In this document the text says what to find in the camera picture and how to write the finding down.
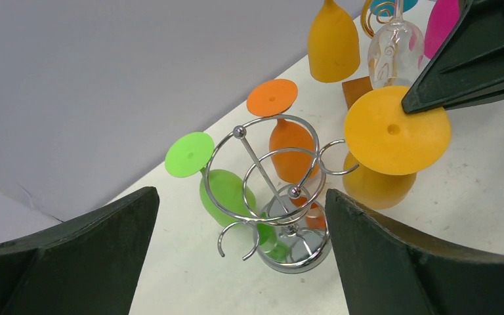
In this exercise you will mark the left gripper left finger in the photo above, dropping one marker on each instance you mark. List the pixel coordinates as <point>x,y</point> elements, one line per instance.
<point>87,265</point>

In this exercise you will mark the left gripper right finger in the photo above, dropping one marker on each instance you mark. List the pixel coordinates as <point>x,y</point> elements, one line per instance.
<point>387,267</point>

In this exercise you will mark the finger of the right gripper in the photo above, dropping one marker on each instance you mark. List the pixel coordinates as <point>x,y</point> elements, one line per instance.
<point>468,68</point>

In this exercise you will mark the pink wine glass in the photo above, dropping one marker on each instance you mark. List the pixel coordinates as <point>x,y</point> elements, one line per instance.
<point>443,17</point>

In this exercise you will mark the clear wine glass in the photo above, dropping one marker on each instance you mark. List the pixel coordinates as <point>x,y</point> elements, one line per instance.
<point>396,52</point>

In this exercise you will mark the blue wine glass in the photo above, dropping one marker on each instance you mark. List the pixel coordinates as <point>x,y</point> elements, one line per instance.
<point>385,8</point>

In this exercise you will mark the yellow wine glass front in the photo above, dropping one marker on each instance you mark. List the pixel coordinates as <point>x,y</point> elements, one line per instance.
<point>388,147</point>

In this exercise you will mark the yellow wine glass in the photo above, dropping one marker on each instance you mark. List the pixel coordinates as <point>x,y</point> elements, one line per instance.
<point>388,147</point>
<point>333,44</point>

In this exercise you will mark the dark orange wine glass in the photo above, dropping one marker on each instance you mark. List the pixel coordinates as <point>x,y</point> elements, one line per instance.
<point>272,98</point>

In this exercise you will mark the green wine glass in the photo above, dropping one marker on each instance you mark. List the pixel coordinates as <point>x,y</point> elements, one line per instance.
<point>188,156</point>

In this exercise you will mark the silver wire glass rack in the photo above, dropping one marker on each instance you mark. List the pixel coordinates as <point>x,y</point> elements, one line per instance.
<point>281,237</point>

